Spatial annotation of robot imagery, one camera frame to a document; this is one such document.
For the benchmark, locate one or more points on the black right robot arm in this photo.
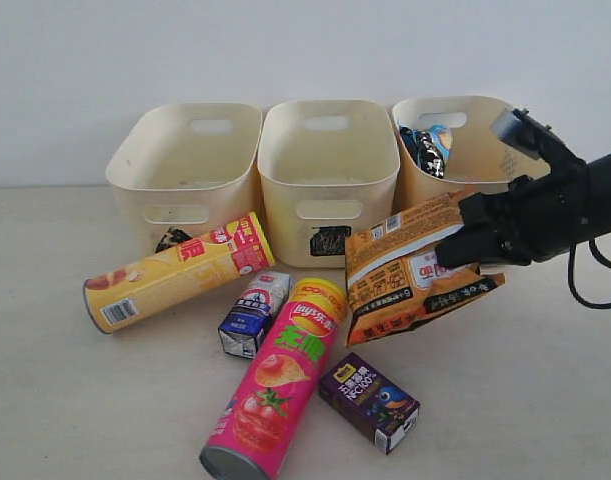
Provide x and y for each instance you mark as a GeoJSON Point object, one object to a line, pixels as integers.
{"type": "Point", "coordinates": [599, 218]}

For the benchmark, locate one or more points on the orange snack bag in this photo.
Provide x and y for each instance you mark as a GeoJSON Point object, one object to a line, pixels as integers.
{"type": "Point", "coordinates": [393, 278]}

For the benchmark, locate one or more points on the cream bin with square mark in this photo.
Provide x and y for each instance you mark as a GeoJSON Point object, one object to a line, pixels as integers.
{"type": "Point", "coordinates": [328, 169]}

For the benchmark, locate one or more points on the blue white milk carton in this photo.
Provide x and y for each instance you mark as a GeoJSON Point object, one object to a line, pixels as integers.
{"type": "Point", "coordinates": [252, 315]}

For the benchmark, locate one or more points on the dark blue snack bag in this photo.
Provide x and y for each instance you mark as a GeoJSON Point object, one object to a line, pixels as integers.
{"type": "Point", "coordinates": [430, 148]}

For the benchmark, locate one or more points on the pink chips can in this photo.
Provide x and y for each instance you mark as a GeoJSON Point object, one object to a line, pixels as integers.
{"type": "Point", "coordinates": [257, 427]}

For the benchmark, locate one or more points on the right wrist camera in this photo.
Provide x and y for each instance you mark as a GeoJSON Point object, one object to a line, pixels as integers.
{"type": "Point", "coordinates": [519, 130]}

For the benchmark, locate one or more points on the purple juice carton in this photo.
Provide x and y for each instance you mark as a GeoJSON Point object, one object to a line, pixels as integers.
{"type": "Point", "coordinates": [374, 405]}

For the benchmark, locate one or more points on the cream bin with triangle mark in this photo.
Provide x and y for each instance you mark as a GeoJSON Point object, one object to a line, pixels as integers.
{"type": "Point", "coordinates": [191, 166]}

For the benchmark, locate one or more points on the yellow chips can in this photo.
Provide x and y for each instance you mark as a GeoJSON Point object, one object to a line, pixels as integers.
{"type": "Point", "coordinates": [148, 286]}

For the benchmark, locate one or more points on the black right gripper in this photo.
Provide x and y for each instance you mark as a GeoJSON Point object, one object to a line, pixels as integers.
{"type": "Point", "coordinates": [533, 221]}

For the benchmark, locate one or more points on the cream bin with circle mark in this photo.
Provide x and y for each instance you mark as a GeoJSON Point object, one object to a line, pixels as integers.
{"type": "Point", "coordinates": [478, 159]}

